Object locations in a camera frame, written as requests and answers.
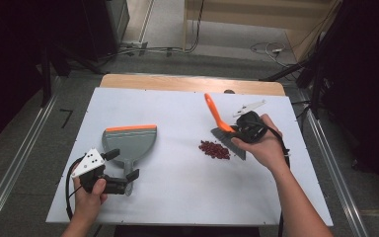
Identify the pile of red and green beans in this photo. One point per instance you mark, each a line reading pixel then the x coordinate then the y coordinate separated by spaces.
pixel 213 149

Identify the orange brush with grey bristles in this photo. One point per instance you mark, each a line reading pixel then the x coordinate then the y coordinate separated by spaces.
pixel 215 112

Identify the white table cover board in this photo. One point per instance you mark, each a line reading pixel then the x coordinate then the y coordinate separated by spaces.
pixel 177 184

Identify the person's left hand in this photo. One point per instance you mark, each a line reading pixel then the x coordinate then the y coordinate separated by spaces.
pixel 87 200

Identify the dark cabinet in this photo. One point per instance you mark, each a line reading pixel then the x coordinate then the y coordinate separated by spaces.
pixel 102 26

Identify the person's right hand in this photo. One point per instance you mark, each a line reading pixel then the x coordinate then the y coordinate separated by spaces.
pixel 268 148

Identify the wooden furniture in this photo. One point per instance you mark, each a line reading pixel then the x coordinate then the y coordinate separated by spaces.
pixel 260 16

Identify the wooden table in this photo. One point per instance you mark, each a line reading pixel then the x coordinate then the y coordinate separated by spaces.
pixel 177 82

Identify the power strip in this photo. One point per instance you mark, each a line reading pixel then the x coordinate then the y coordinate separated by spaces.
pixel 137 46

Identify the black curtain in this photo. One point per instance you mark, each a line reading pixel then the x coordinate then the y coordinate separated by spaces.
pixel 10 65
pixel 365 82

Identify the metal floor rail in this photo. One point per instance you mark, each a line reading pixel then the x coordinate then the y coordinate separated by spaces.
pixel 16 158
pixel 335 177

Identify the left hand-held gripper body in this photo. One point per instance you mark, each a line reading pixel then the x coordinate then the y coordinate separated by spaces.
pixel 90 163

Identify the black stand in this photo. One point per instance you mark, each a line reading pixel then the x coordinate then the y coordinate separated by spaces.
pixel 312 72
pixel 46 75

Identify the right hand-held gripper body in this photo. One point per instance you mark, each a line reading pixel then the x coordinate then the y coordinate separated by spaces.
pixel 251 126

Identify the grey dustpan with orange edge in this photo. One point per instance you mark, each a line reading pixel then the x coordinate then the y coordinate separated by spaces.
pixel 130 144

